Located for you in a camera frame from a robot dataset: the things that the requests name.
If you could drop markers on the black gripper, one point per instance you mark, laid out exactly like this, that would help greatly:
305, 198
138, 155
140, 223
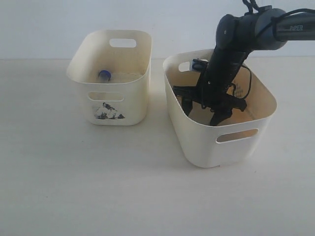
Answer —
212, 93

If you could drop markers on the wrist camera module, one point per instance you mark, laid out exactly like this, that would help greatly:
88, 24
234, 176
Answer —
198, 65

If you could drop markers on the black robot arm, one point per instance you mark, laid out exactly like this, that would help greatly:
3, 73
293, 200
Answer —
261, 28

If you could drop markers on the blue-capped clear tube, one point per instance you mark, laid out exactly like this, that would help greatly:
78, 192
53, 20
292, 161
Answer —
108, 77

